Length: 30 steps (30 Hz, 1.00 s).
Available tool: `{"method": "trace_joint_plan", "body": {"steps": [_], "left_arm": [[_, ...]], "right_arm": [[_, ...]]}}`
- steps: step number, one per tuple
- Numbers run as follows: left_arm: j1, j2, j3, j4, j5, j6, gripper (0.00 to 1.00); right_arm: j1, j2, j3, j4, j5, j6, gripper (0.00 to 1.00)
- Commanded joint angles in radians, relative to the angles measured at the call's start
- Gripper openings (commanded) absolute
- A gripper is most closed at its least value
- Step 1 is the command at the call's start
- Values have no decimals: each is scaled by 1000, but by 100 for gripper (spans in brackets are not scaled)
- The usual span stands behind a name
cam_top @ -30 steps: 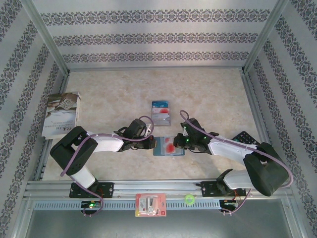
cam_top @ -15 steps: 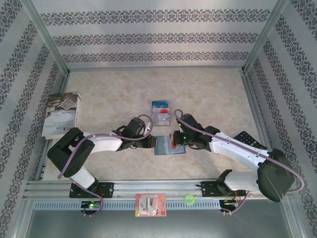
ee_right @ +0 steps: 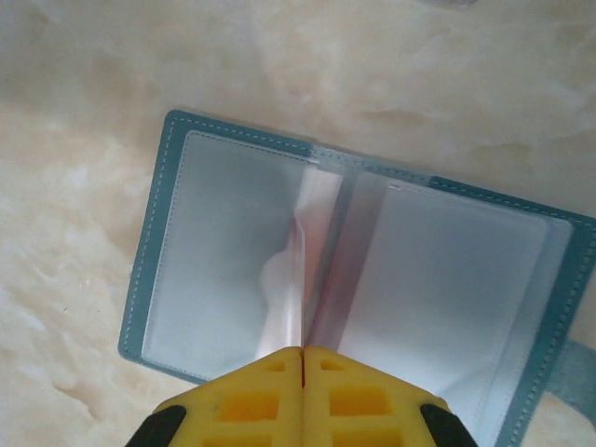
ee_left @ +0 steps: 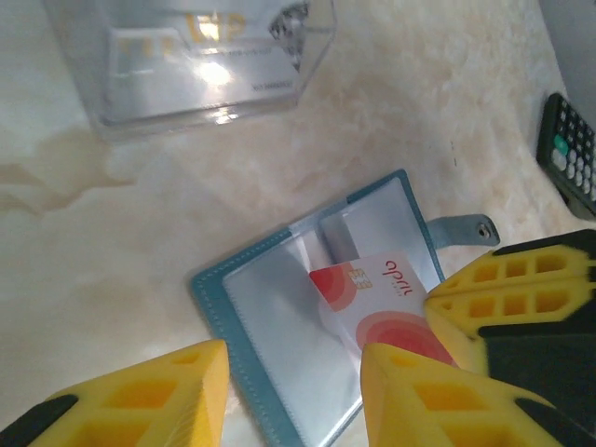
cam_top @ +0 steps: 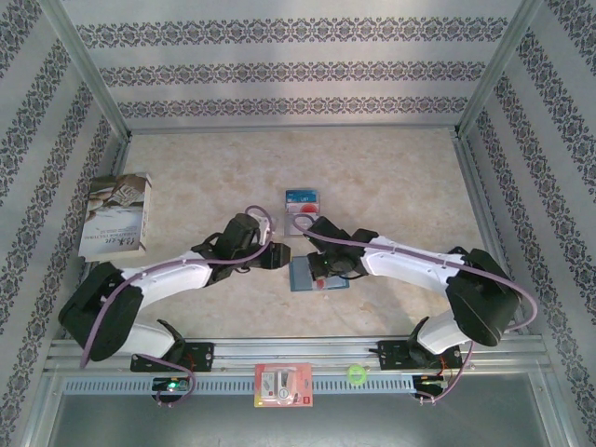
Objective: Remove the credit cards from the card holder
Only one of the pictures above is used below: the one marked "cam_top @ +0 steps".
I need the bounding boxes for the red spotted card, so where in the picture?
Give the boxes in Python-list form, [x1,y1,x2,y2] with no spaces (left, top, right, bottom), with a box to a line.
[310,277,348,292]

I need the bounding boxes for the grey blue plastic case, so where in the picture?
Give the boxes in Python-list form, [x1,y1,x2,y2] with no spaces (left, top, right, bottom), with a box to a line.
[287,254,350,293]

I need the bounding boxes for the blue red card packet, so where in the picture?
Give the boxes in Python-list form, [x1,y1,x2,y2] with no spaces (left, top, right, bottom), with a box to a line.
[284,214,320,238]

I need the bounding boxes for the paperback book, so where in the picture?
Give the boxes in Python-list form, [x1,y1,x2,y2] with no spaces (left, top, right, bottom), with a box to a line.
[77,172,153,263]

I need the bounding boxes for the red blister pack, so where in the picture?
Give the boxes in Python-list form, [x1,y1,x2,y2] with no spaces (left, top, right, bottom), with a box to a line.
[253,362,314,409]

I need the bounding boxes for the small controller board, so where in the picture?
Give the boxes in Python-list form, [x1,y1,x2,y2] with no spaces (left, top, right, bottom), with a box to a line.
[152,376,193,395]
[413,375,452,392]

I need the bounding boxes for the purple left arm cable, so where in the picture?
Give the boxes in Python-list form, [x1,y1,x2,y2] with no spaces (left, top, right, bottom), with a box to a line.
[79,204,275,409]

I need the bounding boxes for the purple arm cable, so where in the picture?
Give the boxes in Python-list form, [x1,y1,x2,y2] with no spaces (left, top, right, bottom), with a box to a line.
[79,204,275,409]
[291,214,541,405]

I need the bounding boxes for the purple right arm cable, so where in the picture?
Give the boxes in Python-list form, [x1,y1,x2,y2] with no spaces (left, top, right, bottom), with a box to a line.
[291,214,541,405]

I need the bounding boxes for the aluminium front frame rail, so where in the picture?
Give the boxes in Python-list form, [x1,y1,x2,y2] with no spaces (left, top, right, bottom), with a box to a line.
[44,337,546,373]

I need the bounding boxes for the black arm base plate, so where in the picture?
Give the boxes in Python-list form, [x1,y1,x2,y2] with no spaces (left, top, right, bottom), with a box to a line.
[375,339,472,373]
[129,341,216,373]

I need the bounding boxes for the aluminium back frame rail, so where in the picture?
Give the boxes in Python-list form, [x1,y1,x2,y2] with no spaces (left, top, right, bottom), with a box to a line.
[125,121,462,137]

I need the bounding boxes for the perforated grey cable duct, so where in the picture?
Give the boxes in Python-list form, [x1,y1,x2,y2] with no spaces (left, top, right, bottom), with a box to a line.
[62,374,415,396]

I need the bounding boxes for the aluminium frame post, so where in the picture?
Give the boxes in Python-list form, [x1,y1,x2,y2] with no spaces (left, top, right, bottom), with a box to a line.
[454,0,545,137]
[39,0,132,141]

